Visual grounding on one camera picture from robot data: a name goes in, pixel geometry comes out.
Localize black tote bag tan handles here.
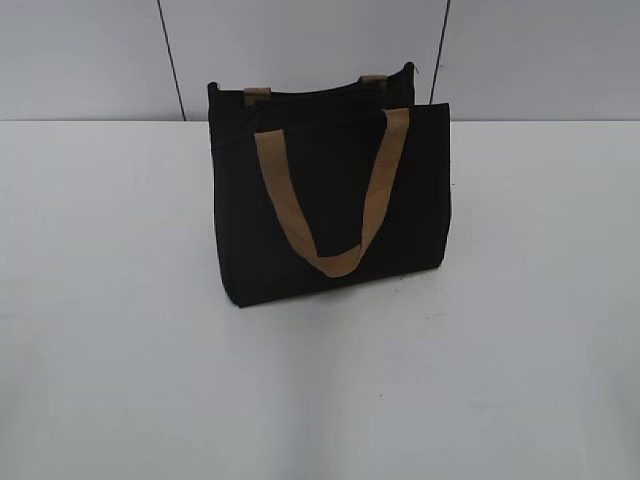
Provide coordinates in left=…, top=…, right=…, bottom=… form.
left=207, top=63, right=451, bottom=307

